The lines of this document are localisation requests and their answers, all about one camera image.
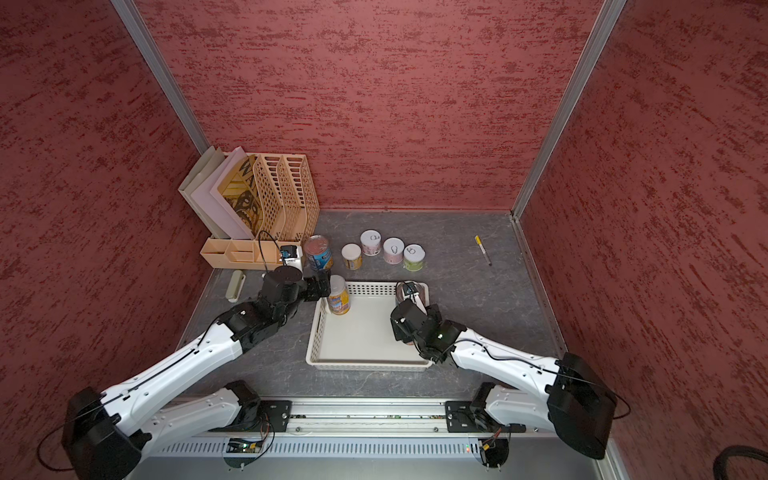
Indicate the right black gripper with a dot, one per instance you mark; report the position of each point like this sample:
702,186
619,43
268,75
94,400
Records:
400,332

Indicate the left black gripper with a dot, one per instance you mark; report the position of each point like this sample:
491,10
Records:
314,294

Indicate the yellow labelled tall can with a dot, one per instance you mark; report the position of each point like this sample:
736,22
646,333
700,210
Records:
338,299

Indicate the white perforated plastic basket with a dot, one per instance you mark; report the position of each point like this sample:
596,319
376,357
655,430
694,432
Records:
361,339

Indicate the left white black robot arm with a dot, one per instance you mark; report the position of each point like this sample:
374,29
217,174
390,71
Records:
107,434

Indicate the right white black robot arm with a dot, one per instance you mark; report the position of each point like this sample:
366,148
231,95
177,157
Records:
563,395

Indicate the small yellow can white lid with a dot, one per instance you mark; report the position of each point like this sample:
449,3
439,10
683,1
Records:
352,256

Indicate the small pink can rear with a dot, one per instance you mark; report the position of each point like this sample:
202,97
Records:
371,242

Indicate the small pink can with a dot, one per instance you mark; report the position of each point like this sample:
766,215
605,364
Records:
393,250
371,242

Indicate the beige eraser block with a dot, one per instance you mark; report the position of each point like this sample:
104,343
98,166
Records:
235,286

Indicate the beige plastic file organizer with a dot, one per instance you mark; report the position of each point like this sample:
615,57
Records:
290,213

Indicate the small green can white lid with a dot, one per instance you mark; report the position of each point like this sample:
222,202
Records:
414,257

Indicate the small pink can middle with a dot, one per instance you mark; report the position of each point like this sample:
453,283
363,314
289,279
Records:
393,250

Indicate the yellow white marker pen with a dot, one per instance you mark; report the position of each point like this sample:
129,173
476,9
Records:
483,250

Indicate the brown patterned magazine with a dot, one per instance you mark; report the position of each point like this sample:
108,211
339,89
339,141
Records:
243,195

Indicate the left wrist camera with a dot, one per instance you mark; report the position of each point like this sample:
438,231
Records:
292,256

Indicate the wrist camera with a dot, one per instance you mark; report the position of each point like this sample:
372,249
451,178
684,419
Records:
417,300
292,256

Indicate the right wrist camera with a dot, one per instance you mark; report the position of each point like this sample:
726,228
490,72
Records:
417,300

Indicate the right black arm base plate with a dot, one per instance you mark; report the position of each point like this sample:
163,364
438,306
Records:
462,417

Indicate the aluminium front rail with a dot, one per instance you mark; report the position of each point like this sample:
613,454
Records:
408,416

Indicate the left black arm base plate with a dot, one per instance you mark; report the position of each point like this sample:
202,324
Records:
273,415

